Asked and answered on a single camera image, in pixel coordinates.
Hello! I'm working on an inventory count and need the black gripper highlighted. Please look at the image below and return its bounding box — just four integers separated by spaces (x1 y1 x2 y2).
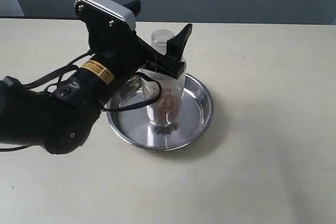
83 0 193 79

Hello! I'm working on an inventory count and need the clear plastic bottle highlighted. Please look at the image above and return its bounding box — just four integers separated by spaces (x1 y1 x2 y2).
140 29 186 127

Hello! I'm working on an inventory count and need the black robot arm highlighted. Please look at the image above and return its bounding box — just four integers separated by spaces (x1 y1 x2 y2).
1 0 193 155

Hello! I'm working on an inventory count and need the round stainless steel plate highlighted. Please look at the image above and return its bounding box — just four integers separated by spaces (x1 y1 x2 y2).
107 74 214 151

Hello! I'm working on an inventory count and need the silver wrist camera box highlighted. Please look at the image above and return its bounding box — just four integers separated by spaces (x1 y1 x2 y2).
74 0 136 31

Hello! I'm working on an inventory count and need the black cable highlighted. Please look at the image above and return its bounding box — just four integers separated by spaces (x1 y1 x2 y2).
101 73 163 112

